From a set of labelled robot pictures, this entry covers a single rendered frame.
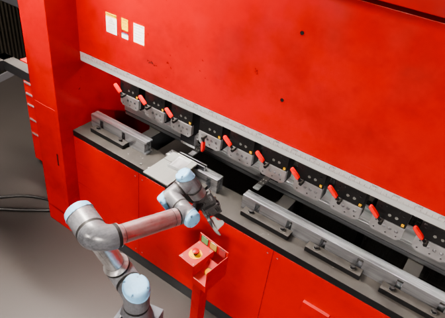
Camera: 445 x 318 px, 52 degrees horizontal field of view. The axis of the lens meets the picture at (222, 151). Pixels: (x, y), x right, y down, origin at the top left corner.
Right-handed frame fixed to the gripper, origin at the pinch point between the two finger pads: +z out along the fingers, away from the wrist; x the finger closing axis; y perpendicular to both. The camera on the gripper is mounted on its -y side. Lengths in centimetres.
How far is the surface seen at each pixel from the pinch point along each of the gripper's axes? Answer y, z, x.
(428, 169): 91, 2, -31
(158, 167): -20, -10, 58
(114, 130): -41, -22, 107
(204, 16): 44, -73, 50
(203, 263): -19.6, 26.2, 9.7
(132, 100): -17, -40, 91
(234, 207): 6.5, 24.5, 35.3
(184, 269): -30.0, 23.9, 9.9
